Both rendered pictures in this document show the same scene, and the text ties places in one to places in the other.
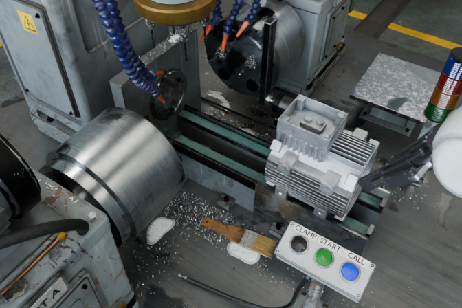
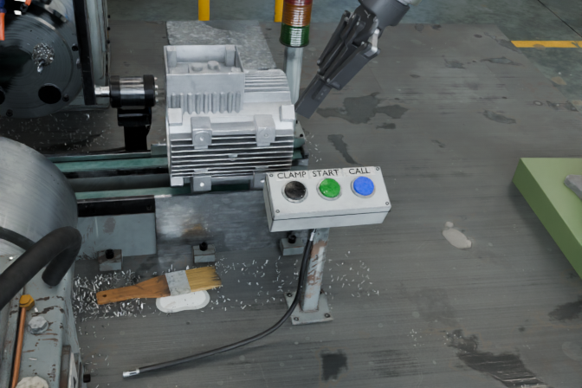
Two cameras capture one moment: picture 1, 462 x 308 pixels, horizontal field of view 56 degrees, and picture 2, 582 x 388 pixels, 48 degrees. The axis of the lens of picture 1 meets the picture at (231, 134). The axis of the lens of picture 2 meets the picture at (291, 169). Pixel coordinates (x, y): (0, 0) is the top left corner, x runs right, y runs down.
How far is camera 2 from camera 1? 0.45 m
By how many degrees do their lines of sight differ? 37
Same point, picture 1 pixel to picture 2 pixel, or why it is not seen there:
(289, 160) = (204, 124)
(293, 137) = (194, 93)
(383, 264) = not seen: hidden behind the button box
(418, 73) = (224, 27)
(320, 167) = (242, 118)
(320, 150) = (235, 93)
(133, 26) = not seen: outside the picture
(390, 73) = (196, 36)
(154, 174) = (54, 203)
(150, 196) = not seen: hidden behind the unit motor
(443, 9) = (141, 7)
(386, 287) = (356, 242)
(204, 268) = (150, 347)
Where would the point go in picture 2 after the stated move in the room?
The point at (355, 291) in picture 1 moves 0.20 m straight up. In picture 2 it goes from (381, 201) to (407, 74)
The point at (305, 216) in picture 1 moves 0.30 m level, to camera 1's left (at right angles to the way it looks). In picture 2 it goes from (238, 203) to (80, 286)
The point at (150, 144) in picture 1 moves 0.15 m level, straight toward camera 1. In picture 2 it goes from (22, 162) to (117, 209)
